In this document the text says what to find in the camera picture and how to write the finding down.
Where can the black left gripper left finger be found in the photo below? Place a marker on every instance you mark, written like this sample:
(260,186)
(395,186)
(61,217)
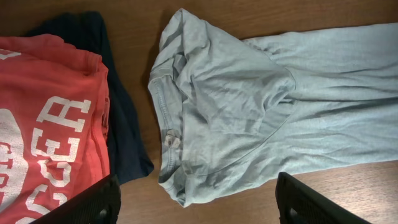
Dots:
(99,204)

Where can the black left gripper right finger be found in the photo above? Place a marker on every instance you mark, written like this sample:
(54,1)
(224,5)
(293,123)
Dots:
(299,204)

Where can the light blue t-shirt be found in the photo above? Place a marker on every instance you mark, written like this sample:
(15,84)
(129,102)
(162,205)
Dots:
(234,113)

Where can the dark navy folded garment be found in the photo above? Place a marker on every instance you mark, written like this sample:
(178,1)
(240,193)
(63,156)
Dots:
(87,31)

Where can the red folded soccer t-shirt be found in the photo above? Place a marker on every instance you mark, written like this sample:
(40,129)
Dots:
(54,124)

